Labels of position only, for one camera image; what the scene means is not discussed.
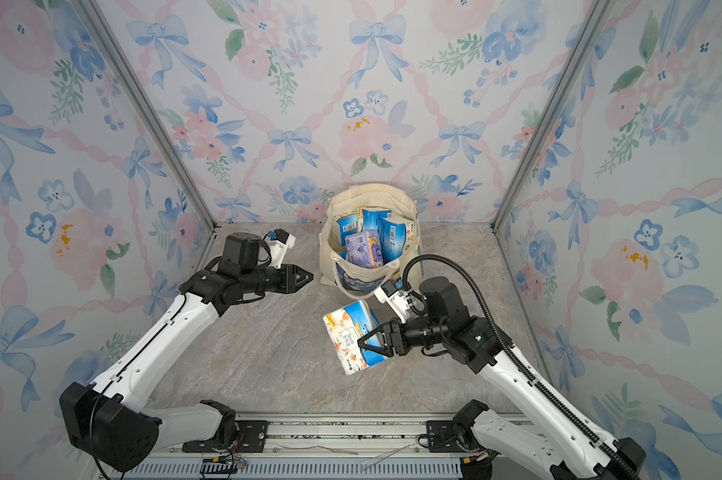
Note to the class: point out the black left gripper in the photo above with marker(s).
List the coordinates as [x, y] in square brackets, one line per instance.
[291, 284]

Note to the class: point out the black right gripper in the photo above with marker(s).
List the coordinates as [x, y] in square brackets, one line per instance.
[397, 338]

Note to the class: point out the cream canvas bag starry print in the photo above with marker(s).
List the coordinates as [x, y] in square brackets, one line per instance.
[353, 281]

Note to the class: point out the floral orange blue tissue pack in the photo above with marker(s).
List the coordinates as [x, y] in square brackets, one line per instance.
[345, 327]

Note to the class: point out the purple tissue pack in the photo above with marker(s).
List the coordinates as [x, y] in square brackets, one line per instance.
[364, 250]

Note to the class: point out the blue tissue pack barcode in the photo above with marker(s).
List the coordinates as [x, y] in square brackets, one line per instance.
[371, 218]

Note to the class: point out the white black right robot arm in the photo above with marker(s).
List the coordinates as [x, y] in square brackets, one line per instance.
[566, 444]

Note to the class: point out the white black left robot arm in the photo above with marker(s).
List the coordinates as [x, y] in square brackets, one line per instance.
[108, 417]

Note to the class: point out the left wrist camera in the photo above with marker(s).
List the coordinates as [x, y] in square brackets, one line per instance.
[278, 242]

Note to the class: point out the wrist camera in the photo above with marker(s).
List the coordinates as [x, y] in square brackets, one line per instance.
[278, 242]
[397, 299]

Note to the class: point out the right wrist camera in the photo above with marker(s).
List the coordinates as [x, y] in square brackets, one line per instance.
[397, 299]

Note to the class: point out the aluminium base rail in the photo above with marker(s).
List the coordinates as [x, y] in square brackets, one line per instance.
[319, 435]

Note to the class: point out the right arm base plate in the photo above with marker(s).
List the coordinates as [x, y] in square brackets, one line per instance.
[443, 436]

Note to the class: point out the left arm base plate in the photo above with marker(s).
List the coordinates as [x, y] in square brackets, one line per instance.
[242, 436]

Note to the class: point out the left aluminium corner post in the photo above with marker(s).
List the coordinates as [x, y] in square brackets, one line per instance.
[93, 18]

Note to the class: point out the aluminium corner post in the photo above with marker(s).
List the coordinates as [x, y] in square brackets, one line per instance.
[93, 18]
[584, 42]

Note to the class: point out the grey slotted cable duct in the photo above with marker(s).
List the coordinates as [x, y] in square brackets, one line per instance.
[297, 468]

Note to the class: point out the right aluminium corner post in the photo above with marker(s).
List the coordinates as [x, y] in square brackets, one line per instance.
[584, 42]

